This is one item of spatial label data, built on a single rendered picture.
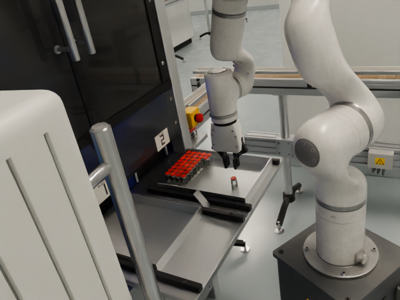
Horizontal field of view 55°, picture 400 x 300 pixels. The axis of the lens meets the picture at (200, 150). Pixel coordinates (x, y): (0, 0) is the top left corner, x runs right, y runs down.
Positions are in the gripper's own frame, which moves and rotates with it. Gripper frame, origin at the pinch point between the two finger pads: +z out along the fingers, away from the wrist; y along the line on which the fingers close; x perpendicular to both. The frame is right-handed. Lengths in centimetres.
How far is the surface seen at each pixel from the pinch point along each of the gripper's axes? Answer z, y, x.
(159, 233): 10.8, -13.5, -28.1
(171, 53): -30.8, -30.1, 21.5
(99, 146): -47, 21, -71
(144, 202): 9.8, -27.0, -16.6
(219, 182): 10.8, -7.3, 2.2
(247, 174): 10.9, 0.7, 9.8
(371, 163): 51, 33, 91
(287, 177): 71, -15, 98
